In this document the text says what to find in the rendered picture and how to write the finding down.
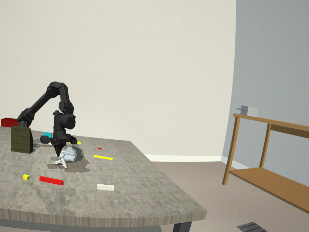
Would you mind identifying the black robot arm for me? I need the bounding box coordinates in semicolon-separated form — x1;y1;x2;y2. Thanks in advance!
17;81;76;145

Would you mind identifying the red rectangular bar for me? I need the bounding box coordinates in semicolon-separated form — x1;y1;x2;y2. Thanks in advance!
39;176;63;185

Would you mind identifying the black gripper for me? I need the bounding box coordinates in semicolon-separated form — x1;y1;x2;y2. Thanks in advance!
40;125;77;157

